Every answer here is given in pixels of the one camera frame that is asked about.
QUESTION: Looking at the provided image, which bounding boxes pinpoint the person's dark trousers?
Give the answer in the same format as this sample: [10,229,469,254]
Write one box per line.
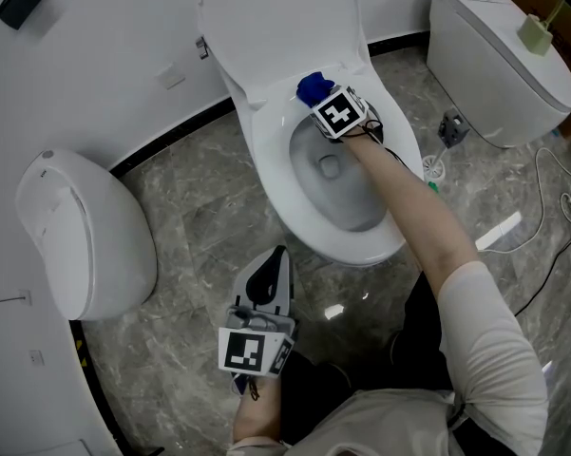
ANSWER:
[278,272,460,446]

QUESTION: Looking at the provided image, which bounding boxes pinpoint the white ceramic toilet bowl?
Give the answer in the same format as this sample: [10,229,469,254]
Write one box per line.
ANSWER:
[213,40,427,269]

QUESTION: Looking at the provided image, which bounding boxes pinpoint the small silver gripper camera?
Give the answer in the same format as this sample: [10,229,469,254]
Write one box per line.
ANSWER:
[227,305,277,333]

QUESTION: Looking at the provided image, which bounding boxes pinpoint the white blank wall plate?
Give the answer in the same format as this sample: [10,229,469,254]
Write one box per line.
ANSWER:
[158,63,187,91]

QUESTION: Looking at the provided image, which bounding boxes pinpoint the egg-shaped white toilet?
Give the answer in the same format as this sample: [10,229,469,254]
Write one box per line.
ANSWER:
[14,148,159,322]

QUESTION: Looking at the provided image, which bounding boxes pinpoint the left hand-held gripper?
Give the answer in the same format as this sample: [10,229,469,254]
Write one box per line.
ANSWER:
[217,244,299,379]

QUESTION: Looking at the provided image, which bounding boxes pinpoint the black floor cable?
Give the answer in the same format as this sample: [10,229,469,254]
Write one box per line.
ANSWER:
[513,218,571,318]

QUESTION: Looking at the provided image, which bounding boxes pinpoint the white closed-lid toilet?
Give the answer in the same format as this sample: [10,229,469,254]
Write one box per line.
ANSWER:
[426,0,571,150]

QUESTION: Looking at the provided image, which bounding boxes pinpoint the white toilet lid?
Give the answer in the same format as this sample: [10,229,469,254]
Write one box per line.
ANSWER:
[197,0,377,109]

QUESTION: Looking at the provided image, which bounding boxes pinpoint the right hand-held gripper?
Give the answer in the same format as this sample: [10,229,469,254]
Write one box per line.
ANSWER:
[308,85,386,144]

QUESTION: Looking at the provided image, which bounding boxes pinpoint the person's right forearm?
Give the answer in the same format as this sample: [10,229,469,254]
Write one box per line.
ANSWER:
[342,128,481,299]

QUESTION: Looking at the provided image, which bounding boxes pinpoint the person's left forearm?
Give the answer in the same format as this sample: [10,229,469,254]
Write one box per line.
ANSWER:
[231,376,283,446]

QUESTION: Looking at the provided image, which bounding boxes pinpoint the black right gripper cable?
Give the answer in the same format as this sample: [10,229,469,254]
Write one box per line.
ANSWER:
[358,118,428,180]

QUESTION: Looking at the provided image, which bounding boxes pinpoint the blue microfibre cloth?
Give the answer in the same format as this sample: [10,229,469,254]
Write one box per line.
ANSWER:
[295,70,336,109]

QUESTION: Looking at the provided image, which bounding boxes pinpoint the white toilet with lid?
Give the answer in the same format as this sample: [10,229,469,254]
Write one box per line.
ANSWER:
[251,66,427,264]

